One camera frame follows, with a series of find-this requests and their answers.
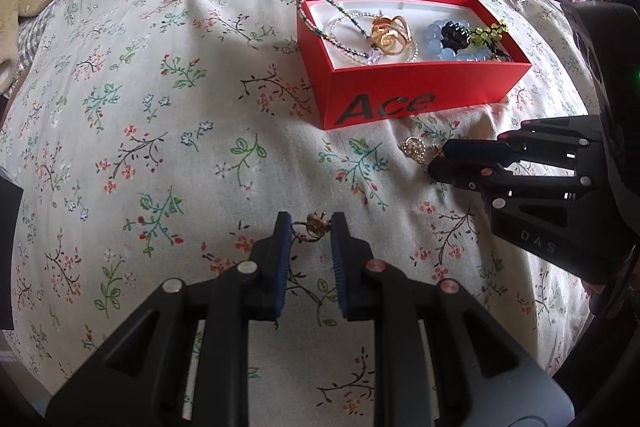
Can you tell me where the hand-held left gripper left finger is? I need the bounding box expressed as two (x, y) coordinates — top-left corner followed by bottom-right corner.
(46, 211), (295, 427)

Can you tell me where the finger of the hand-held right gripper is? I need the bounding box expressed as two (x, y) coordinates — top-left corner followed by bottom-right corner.
(427, 157), (601, 208)
(442, 116), (607, 168)

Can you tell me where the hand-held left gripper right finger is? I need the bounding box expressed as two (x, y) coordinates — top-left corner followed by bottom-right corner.
(330, 211), (576, 427)

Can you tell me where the gold ring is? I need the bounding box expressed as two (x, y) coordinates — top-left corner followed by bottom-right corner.
(294, 213), (332, 242)

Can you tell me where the red cardboard box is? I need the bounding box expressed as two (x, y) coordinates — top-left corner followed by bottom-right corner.
(295, 0), (532, 130)

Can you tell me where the green bead bracelet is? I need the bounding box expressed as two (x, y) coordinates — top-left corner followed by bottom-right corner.
(469, 21), (509, 58)

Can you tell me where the black claw hair clip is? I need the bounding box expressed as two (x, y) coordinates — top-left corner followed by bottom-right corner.
(441, 21), (472, 49)

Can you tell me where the light blue bead bracelet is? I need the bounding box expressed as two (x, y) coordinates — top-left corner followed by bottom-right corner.
(424, 19), (507, 62)

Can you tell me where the clear bead bracelet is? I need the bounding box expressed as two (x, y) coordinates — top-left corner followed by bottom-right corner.
(327, 11), (420, 65)

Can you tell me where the green clear bead necklace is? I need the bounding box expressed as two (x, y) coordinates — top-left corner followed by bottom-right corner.
(296, 0), (381, 66)

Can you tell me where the floral bed sheet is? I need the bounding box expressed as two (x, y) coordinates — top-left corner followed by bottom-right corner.
(0, 0), (617, 427)

